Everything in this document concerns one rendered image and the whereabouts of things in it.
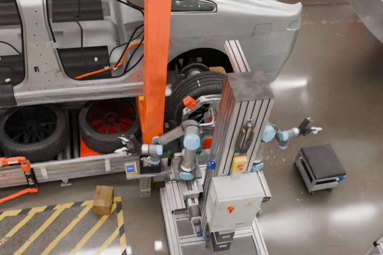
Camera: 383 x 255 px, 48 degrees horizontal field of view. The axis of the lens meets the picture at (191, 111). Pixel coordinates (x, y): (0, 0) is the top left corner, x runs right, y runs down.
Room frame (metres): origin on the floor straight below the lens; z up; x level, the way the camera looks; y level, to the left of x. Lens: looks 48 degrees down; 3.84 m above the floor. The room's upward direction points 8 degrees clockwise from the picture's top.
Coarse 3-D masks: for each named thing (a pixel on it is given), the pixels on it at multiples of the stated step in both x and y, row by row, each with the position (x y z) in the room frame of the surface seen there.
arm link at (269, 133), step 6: (270, 126) 2.11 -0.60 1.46; (264, 132) 2.06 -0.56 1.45; (270, 132) 2.07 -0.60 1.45; (264, 138) 2.04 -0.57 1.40; (270, 138) 2.07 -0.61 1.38; (264, 144) 2.08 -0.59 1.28; (258, 150) 2.08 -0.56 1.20; (258, 156) 2.08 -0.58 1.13; (258, 162) 2.07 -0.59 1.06; (252, 168) 2.04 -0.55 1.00; (258, 168) 2.07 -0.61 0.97
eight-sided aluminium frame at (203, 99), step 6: (204, 96) 2.66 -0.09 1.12; (210, 96) 2.67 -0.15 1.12; (216, 96) 2.69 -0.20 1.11; (198, 102) 2.61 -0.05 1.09; (204, 102) 2.61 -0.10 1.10; (210, 102) 2.63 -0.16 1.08; (186, 108) 2.61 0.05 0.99; (186, 114) 2.56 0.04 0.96; (186, 120) 2.57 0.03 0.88; (204, 132) 2.67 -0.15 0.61
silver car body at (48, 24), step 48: (0, 0) 4.10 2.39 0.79; (48, 0) 4.23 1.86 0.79; (96, 0) 4.34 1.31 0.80; (192, 0) 3.13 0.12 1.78; (240, 0) 3.28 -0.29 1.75; (0, 48) 3.21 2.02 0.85; (48, 48) 2.70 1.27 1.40; (96, 48) 3.46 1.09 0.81; (192, 48) 3.06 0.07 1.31; (288, 48) 3.39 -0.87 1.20; (48, 96) 2.65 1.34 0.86; (96, 96) 2.78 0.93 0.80
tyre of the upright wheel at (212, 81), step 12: (204, 72) 2.91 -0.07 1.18; (216, 72) 2.94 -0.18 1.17; (180, 84) 2.83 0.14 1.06; (192, 84) 2.78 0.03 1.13; (204, 84) 2.76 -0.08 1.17; (216, 84) 2.77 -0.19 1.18; (180, 96) 2.71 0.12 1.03; (192, 96) 2.66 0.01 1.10; (180, 108) 2.63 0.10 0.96; (180, 120) 2.63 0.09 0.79
